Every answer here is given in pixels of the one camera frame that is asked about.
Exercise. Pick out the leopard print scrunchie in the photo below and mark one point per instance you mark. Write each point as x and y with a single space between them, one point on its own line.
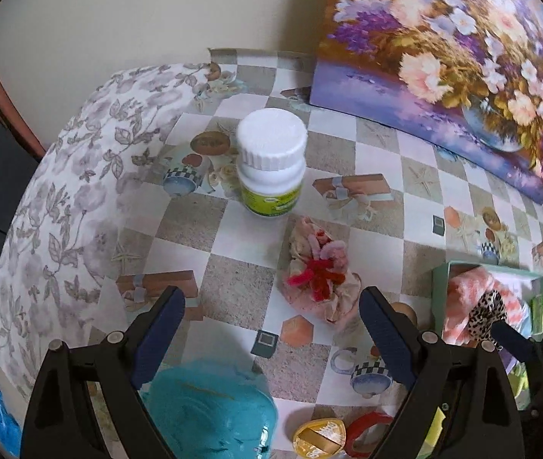
484 315

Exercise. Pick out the green cloth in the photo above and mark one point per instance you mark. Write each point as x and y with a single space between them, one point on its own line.
537 318

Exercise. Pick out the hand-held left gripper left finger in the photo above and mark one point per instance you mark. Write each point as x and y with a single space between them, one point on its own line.
157 339

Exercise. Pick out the pink flower scrunchie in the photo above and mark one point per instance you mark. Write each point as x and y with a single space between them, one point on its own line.
309 296

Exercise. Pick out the floral painting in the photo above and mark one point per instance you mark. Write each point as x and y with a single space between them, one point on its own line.
443 57

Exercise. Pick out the teal plush toy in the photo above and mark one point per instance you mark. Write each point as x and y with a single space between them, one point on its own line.
204 411

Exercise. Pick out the grey floral cloth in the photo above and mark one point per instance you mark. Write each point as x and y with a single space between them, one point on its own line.
61 201

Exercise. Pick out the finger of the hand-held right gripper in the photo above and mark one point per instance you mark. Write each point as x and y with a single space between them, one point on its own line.
510 337

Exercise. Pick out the white box with teal rim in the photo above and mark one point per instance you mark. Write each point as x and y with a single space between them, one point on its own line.
441 296

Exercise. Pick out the yellow sponge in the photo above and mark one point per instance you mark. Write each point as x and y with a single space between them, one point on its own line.
522 387

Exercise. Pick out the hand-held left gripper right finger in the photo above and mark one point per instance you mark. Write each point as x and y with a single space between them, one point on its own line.
386 339

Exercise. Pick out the red tape roll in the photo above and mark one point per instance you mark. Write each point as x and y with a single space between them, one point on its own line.
362 423

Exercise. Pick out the checkered printed tablecloth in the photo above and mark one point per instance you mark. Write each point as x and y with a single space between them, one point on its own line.
233 272

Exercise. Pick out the white plastic bottle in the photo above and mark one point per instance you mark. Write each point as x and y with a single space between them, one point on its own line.
271 177

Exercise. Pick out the pink checkered cloth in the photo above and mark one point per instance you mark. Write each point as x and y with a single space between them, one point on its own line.
467 296

